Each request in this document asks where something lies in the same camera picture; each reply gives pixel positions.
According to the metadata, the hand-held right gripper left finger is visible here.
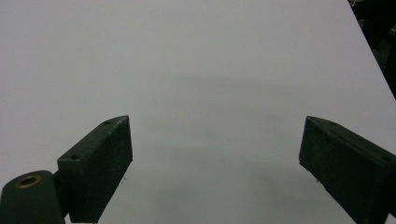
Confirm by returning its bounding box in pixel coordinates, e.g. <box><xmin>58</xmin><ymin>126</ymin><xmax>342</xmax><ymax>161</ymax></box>
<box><xmin>56</xmin><ymin>115</ymin><xmax>134</xmax><ymax>224</ymax></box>

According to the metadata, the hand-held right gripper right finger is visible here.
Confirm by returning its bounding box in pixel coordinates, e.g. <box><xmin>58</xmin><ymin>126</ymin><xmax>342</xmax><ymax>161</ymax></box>
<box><xmin>298</xmin><ymin>115</ymin><xmax>396</xmax><ymax>224</ymax></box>

